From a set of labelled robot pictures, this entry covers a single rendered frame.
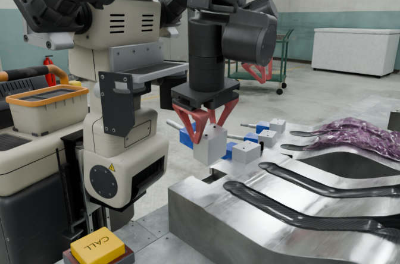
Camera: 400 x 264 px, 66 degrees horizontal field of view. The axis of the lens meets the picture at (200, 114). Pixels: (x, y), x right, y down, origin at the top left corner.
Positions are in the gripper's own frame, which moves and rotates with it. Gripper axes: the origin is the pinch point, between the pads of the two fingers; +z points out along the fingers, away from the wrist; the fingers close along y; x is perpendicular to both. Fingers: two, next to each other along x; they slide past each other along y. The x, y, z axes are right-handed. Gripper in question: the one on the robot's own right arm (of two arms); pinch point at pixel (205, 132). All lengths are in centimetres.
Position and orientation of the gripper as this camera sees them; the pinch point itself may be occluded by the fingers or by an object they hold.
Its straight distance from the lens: 54.8
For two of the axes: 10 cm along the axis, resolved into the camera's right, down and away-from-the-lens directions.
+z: -0.1, 8.8, 4.8
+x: -7.2, -3.3, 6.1
